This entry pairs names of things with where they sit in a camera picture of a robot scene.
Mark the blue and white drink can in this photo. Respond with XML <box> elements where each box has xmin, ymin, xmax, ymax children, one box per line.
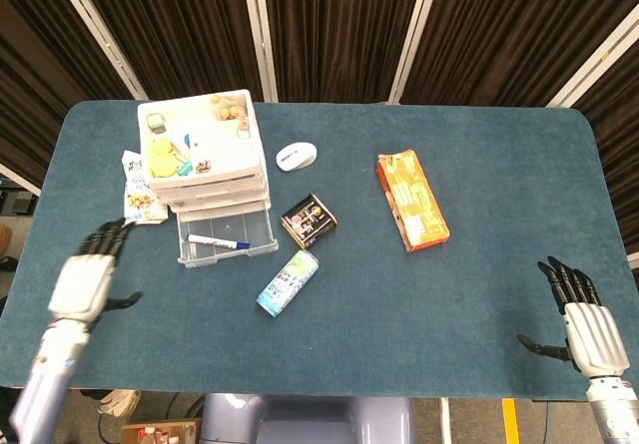
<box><xmin>256</xmin><ymin>248</ymin><xmax>320</xmax><ymax>319</ymax></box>

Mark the dark brown curtain panel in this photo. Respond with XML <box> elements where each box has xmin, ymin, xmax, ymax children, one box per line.
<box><xmin>261</xmin><ymin>0</ymin><xmax>430</xmax><ymax>104</ymax></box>
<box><xmin>573</xmin><ymin>52</ymin><xmax>639</xmax><ymax>265</ymax></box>
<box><xmin>401</xmin><ymin>0</ymin><xmax>639</xmax><ymax>107</ymax></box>
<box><xmin>0</xmin><ymin>0</ymin><xmax>136</xmax><ymax>189</ymax></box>
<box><xmin>69</xmin><ymin>0</ymin><xmax>265</xmax><ymax>102</ymax></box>

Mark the lavender robot torso base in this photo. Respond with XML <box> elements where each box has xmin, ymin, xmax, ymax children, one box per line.
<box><xmin>199</xmin><ymin>392</ymin><xmax>415</xmax><ymax>444</ymax></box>

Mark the black tin can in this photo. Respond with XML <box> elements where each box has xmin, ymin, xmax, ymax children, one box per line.
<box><xmin>280</xmin><ymin>193</ymin><xmax>338</xmax><ymax>250</ymax></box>

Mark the white plastic drawer unit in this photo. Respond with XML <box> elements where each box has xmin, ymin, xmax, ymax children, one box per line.
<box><xmin>136</xmin><ymin>89</ymin><xmax>274</xmax><ymax>214</ymax></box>

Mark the white table leg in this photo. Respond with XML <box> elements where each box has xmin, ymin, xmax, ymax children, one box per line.
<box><xmin>439</xmin><ymin>397</ymin><xmax>453</xmax><ymax>444</ymax></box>

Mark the blue table mat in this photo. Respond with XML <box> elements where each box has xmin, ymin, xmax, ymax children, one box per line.
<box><xmin>0</xmin><ymin>99</ymin><xmax>631</xmax><ymax>399</ymax></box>

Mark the white plastic container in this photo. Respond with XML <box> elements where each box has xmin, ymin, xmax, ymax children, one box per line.
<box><xmin>175</xmin><ymin>200</ymin><xmax>280</xmax><ymax>269</ymax></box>

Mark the blue-capped white marker pen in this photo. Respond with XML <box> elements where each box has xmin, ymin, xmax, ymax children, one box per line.
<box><xmin>186</xmin><ymin>233</ymin><xmax>252</xmax><ymax>251</ymax></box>

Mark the white sneaker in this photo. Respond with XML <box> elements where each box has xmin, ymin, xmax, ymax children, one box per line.
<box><xmin>97</xmin><ymin>389</ymin><xmax>142</xmax><ymax>415</ymax></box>

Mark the white metal frame post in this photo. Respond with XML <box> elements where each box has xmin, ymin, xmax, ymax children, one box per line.
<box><xmin>0</xmin><ymin>162</ymin><xmax>42</xmax><ymax>197</ymax></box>
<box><xmin>387</xmin><ymin>0</ymin><xmax>445</xmax><ymax>105</ymax></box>
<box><xmin>239</xmin><ymin>0</ymin><xmax>280</xmax><ymax>104</ymax></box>
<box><xmin>546</xmin><ymin>14</ymin><xmax>639</xmax><ymax>109</ymax></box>
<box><xmin>47</xmin><ymin>0</ymin><xmax>145</xmax><ymax>100</ymax></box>

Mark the white computer mouse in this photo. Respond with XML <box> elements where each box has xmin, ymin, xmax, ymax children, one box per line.
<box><xmin>276</xmin><ymin>142</ymin><xmax>319</xmax><ymax>172</ymax></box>

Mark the white snack bag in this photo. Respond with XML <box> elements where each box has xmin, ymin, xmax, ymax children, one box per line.
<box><xmin>121</xmin><ymin>150</ymin><xmax>169</xmax><ymax>226</ymax></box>

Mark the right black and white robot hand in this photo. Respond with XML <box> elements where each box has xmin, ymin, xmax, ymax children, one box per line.
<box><xmin>516</xmin><ymin>255</ymin><xmax>631</xmax><ymax>379</ymax></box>

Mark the orange carton box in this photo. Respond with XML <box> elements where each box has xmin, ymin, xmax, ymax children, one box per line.
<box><xmin>375</xmin><ymin>149</ymin><xmax>451</xmax><ymax>254</ymax></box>

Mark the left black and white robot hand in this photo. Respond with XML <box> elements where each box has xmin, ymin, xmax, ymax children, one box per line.
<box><xmin>47</xmin><ymin>217</ymin><xmax>145</xmax><ymax>329</ymax></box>

